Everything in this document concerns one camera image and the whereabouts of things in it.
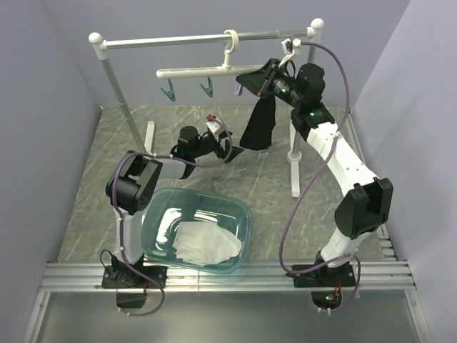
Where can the teal clothespin far left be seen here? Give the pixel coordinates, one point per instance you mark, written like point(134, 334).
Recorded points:
point(169, 92)

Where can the teal clothespin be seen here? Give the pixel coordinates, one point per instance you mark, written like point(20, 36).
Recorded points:
point(208, 87)
point(169, 92)

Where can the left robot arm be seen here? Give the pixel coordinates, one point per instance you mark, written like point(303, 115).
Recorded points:
point(131, 189)

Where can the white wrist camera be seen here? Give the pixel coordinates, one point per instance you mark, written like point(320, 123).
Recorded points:
point(215, 125)
point(291, 48)

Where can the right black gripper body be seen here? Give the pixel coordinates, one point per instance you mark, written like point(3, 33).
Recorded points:
point(277, 83)

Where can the white metal drying rack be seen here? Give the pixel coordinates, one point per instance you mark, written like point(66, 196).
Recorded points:
point(102, 47)

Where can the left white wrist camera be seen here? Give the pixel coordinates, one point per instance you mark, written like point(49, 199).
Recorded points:
point(215, 125)

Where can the white plastic clip hanger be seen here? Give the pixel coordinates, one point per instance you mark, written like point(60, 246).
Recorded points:
point(226, 69)

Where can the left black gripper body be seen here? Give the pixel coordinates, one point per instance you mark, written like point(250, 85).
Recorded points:
point(213, 145)

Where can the purple clothespin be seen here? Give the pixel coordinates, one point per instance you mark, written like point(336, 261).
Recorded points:
point(238, 90)

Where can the aluminium mounting rail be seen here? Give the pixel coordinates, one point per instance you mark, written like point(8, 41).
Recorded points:
point(254, 276)

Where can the black underwear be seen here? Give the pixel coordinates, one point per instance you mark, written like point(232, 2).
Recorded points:
point(258, 132)

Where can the white cloth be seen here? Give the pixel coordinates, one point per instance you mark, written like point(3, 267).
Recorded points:
point(205, 243)

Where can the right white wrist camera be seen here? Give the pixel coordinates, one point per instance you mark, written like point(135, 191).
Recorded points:
point(291, 48)

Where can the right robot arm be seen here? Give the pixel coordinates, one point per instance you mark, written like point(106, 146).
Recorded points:
point(366, 198)

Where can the translucent teal plastic basin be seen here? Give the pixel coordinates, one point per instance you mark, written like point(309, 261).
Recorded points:
point(171, 206)

